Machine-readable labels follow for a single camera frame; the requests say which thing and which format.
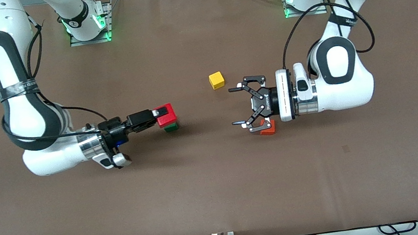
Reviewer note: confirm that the yellow wooden cube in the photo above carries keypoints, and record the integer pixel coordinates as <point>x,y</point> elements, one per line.
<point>216,80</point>

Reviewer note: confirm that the brown table mat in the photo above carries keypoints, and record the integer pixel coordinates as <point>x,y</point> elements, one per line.
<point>218,182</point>

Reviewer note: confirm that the green wooden cube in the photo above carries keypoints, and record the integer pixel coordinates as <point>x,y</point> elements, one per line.
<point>173,127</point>

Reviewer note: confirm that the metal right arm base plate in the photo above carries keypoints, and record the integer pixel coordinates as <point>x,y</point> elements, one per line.
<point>90,42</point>

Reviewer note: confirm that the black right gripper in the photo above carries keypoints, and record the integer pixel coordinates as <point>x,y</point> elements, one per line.
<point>112,130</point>

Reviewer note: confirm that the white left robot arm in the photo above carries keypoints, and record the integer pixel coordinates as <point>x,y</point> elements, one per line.
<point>350,92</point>

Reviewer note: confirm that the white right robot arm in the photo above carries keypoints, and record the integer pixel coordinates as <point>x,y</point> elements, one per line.
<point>49,158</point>

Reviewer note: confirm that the orange wooden cube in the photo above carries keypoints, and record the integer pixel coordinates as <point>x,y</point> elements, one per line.
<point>271,129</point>

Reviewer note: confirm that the red wooden cube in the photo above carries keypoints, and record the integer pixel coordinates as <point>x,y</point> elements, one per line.
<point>167,115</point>

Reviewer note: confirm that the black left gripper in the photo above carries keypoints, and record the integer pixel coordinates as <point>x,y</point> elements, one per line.
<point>266,102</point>

